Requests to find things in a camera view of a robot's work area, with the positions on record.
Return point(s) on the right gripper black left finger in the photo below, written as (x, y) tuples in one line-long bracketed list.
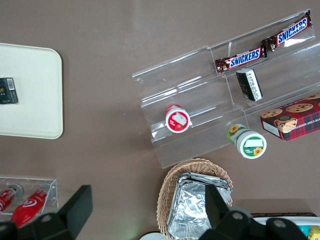
[(77, 205)]

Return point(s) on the yellow snack packet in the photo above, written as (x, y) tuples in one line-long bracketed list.
[(315, 233)]

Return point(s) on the cream plastic tray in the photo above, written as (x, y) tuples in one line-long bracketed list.
[(37, 112)]

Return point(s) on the clear acrylic bottle rack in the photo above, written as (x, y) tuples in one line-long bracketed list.
[(53, 192)]

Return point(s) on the red cola bottle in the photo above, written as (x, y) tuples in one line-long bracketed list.
[(5, 200), (28, 206)]

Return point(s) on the small black white box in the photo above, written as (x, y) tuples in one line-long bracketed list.
[(250, 85)]

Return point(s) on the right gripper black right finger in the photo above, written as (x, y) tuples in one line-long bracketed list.
[(215, 210)]

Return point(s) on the aluminium foil tray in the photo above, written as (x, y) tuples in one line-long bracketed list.
[(198, 174), (190, 207)]

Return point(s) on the clear acrylic stepped shelf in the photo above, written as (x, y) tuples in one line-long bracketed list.
[(190, 75)]

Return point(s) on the red strawberry yogurt cup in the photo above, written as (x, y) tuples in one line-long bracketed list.
[(177, 121)]

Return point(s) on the small black card box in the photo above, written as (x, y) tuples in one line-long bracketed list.
[(8, 92)]

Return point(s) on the Snickers chocolate bar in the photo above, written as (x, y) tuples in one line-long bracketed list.
[(290, 32), (241, 60)]

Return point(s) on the red plaid cookie box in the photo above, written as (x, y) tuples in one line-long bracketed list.
[(297, 120)]

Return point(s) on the oval wicker basket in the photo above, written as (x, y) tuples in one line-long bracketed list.
[(166, 190)]

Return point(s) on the dark brown mat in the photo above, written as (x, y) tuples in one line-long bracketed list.
[(275, 214)]

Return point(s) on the green sunflower yogurt cup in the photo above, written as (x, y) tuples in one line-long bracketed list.
[(250, 146)]

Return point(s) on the white rectangular snack tray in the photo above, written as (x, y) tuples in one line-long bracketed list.
[(308, 220)]

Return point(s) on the teal snack packet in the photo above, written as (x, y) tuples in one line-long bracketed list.
[(303, 228)]

